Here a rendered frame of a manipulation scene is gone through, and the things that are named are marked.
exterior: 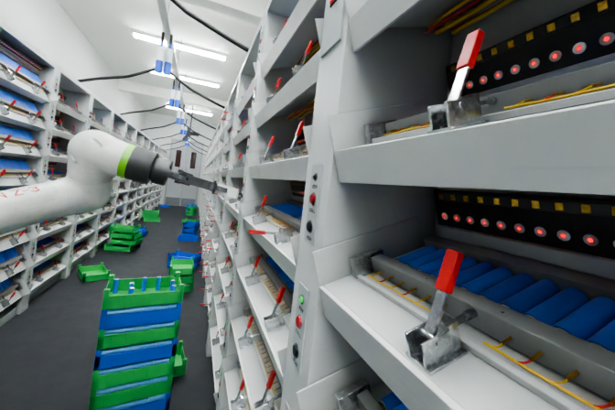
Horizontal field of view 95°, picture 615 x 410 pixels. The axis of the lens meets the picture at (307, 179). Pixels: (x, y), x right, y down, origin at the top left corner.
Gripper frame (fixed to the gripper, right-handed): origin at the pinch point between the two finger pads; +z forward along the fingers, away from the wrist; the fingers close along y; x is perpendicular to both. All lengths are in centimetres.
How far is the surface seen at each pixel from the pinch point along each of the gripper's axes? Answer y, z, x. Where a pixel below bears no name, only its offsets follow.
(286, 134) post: -17.0, 16.7, 27.6
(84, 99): -228, -121, 40
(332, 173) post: 53, 7, 7
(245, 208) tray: -17.0, 10.4, -4.3
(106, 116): -298, -121, 39
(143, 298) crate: -49, -13, -54
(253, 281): 1.5, 16.0, -24.2
